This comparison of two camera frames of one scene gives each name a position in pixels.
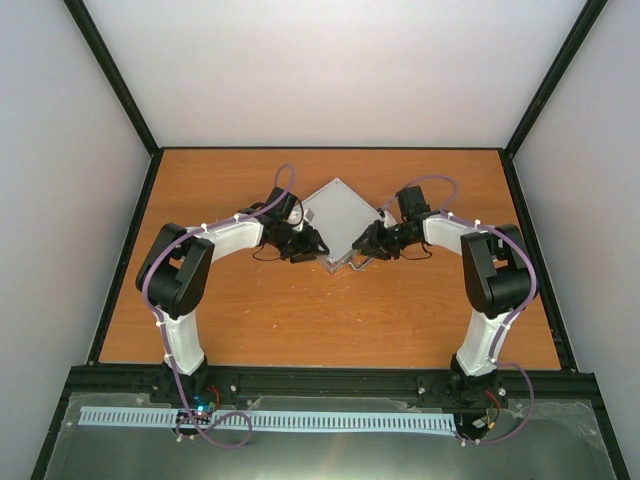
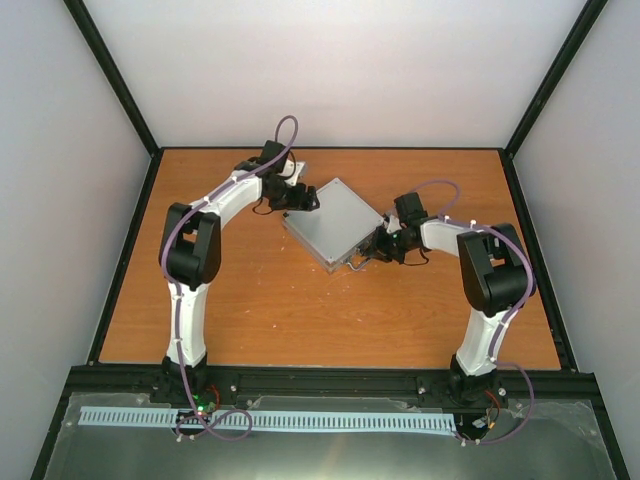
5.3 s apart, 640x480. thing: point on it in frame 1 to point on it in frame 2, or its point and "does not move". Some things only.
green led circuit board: (203, 407) does not move
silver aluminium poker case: (339, 215) does not move
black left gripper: (308, 249) to (299, 203)
